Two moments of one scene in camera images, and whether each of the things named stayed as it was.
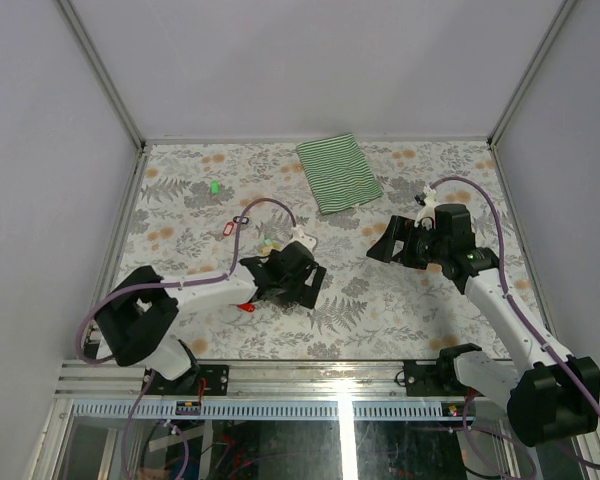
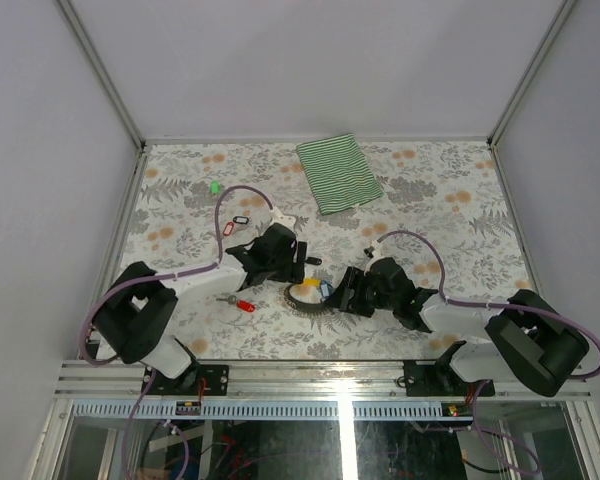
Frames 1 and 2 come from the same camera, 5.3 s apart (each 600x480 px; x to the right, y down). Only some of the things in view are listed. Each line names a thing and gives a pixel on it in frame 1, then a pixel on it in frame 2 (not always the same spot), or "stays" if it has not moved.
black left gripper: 308,294 to 294,273
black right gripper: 384,248 to 340,298
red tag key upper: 228,228 stays
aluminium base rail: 436,380 stays
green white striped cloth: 338,173 stays
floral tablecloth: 201,211 stays
